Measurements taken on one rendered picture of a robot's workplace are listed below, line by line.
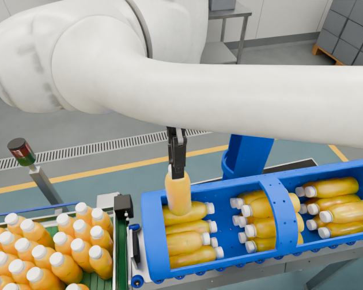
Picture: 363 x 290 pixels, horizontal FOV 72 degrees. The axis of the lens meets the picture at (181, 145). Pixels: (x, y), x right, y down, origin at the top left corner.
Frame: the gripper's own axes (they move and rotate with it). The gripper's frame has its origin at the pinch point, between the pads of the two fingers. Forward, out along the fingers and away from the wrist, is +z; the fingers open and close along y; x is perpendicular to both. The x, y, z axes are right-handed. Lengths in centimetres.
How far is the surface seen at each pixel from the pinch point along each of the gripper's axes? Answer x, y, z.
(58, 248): 41, 2, 40
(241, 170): -49, 50, 78
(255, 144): -52, 48, 54
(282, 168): -109, 83, 132
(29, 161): 52, 34, 28
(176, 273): 3.1, -14.3, 35.6
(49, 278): 43, -7, 42
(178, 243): 1.0, -6.5, 32.4
